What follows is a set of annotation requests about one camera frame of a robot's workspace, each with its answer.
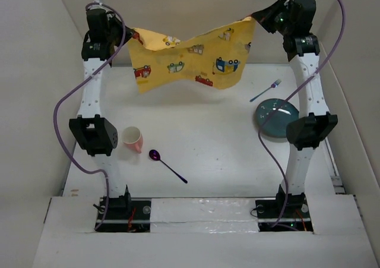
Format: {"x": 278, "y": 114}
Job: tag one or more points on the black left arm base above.
{"x": 125, "y": 218}

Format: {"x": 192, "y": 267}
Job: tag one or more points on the blue metal fork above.
{"x": 272, "y": 86}

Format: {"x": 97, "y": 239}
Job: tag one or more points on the teal ceramic plate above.
{"x": 272, "y": 121}

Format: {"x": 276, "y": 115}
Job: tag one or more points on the yellow car-print placemat cloth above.
{"x": 215, "y": 59}

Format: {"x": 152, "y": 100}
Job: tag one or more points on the pink ceramic mug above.
{"x": 133, "y": 139}

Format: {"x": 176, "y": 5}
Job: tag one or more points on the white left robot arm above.
{"x": 93, "y": 132}

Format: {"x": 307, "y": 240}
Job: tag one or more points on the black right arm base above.
{"x": 267, "y": 212}

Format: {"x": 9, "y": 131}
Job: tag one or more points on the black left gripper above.
{"x": 128, "y": 34}

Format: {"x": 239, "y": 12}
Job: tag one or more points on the purple metal spoon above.
{"x": 155, "y": 156}

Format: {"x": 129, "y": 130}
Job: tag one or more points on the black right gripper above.
{"x": 265, "y": 15}

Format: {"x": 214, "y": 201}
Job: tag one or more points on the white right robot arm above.
{"x": 293, "y": 20}

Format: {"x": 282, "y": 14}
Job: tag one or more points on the silver foil tape strip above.
{"x": 203, "y": 216}

